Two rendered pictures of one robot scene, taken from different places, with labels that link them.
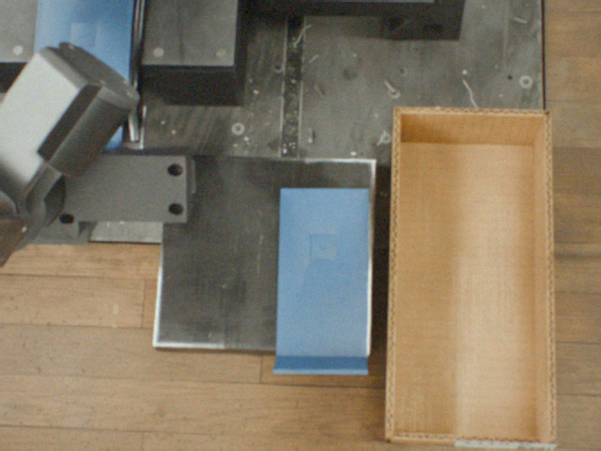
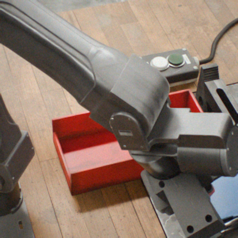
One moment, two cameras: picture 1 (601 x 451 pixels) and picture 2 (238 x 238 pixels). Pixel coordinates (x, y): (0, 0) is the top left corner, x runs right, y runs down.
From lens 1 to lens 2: 0.22 m
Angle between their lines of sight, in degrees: 35
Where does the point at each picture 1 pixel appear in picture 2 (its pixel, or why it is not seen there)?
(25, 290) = (130, 220)
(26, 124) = (189, 125)
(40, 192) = (164, 152)
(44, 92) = (208, 124)
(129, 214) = (177, 209)
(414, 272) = not seen: outside the picture
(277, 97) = not seen: outside the picture
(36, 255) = (149, 218)
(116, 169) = (195, 192)
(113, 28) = not seen: outside the picture
